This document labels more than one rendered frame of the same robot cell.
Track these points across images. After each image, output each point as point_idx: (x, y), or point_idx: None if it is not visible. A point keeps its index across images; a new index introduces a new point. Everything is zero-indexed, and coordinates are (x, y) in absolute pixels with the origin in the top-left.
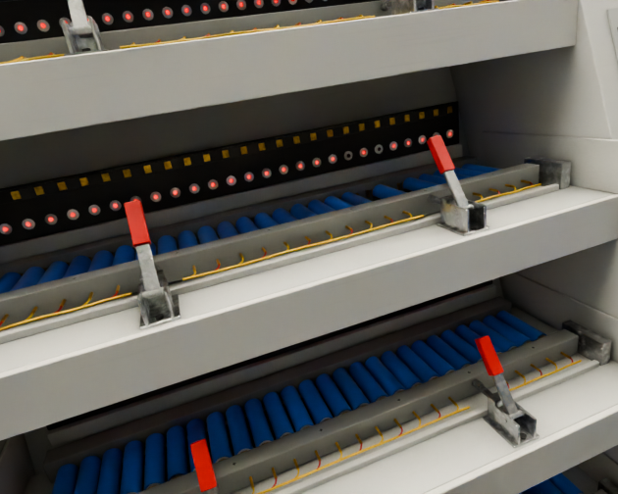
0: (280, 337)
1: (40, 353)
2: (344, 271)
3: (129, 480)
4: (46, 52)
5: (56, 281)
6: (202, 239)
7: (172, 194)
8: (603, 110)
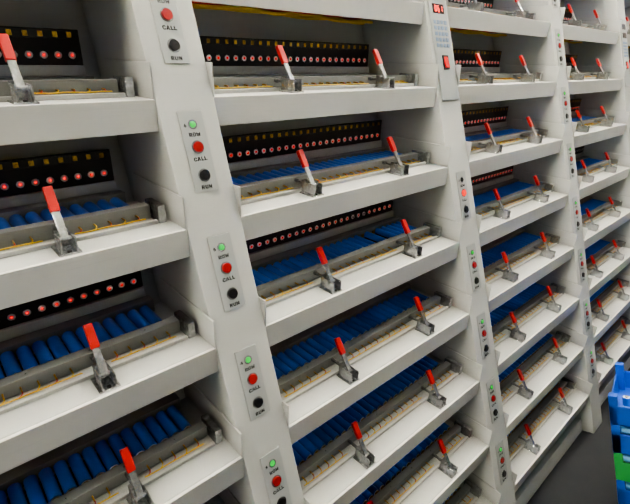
0: (366, 296)
1: (303, 303)
2: (384, 272)
3: (295, 363)
4: (281, 184)
5: (281, 278)
6: (314, 259)
7: (288, 236)
8: (454, 210)
